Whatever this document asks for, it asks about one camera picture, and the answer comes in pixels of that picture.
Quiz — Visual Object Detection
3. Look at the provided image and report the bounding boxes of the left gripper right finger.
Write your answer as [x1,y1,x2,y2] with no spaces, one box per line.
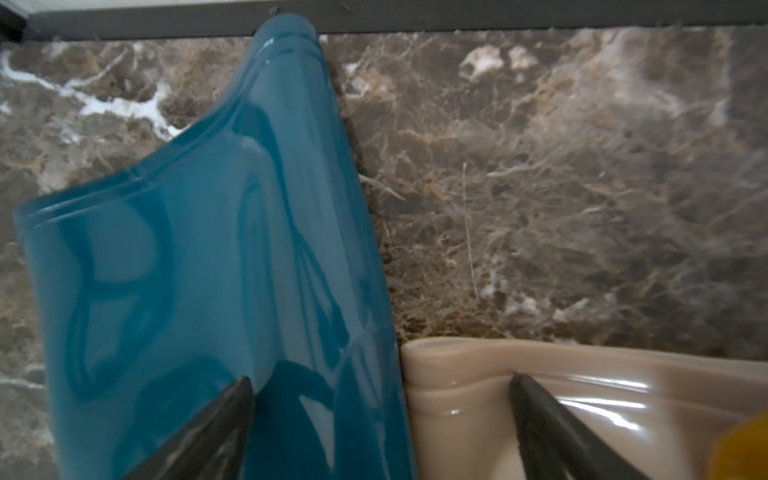
[508,373,646,480]

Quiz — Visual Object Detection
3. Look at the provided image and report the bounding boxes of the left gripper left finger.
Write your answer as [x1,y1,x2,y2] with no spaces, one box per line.
[124,377,255,480]

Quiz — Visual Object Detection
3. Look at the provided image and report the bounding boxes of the teal boot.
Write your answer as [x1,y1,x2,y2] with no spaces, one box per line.
[14,14,418,479]

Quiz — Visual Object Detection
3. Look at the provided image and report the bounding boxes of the blue boot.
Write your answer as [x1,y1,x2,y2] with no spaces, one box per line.
[707,412,767,480]

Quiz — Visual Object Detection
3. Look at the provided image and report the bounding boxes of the beige boot back left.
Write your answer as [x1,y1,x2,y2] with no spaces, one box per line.
[401,337,767,479]

